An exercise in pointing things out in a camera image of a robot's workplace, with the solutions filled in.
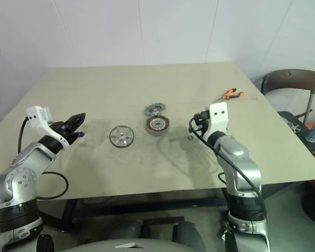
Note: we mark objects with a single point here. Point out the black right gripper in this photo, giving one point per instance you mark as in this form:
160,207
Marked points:
203,120

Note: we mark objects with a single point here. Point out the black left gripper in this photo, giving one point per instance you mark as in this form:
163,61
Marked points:
65,132

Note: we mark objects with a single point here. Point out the silver disc wheel part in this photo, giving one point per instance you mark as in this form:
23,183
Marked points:
122,137

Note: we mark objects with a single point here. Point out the motor stator with copper windings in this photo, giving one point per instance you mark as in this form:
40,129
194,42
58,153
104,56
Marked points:
157,125

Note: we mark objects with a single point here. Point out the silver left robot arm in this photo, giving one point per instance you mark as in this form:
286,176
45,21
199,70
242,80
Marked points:
18,181

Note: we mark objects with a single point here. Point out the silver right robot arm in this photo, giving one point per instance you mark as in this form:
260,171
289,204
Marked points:
241,162

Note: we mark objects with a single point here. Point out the small metal washer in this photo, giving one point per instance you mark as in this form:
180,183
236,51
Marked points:
190,136

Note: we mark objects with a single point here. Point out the silver spoked gear plate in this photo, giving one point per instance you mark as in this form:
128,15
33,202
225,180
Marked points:
155,108

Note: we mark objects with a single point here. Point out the small silver wheel rim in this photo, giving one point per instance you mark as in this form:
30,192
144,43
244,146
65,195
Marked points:
294,127

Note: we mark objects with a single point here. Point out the black folding chair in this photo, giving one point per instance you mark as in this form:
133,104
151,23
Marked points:
291,78

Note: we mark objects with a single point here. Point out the dark grey rounded shape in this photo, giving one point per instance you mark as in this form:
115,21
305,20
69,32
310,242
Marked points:
187,228

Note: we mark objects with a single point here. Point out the small metal clamp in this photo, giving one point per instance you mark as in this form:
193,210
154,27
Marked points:
224,231

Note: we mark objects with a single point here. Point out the grey robot torso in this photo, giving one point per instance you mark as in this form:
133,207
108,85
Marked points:
152,244

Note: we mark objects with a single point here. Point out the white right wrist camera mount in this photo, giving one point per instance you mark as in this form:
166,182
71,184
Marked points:
218,115

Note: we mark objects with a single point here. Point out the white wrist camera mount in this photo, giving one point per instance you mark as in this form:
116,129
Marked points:
218,115
36,115

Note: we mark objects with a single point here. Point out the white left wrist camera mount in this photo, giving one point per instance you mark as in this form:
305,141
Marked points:
36,115

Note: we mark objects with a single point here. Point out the black metal table frame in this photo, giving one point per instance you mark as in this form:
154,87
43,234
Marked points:
147,203

